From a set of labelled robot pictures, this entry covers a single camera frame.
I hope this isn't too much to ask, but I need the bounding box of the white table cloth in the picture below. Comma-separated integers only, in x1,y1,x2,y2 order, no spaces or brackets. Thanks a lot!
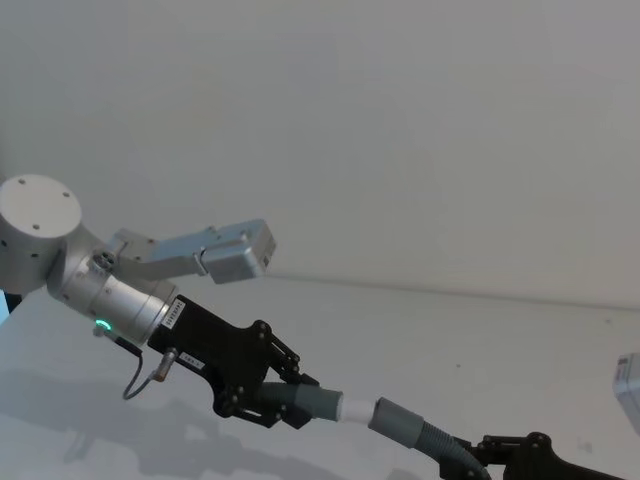
0,272,640,480

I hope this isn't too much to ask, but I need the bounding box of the grey hose cuff white tip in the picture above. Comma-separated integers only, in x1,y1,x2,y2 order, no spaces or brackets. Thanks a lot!
260,381,382,427

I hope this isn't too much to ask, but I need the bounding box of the grey corrugated hose with cuff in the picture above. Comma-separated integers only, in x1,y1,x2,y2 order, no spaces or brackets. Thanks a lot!
366,396,494,480

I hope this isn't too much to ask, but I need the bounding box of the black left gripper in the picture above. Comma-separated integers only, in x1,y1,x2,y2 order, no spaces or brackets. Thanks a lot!
147,294,322,431

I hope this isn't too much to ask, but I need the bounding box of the thin dark gripper cable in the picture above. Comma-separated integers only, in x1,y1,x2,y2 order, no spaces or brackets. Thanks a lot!
94,329,176,402

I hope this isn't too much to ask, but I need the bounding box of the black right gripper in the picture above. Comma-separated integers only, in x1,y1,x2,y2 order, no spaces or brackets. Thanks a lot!
438,431,629,480

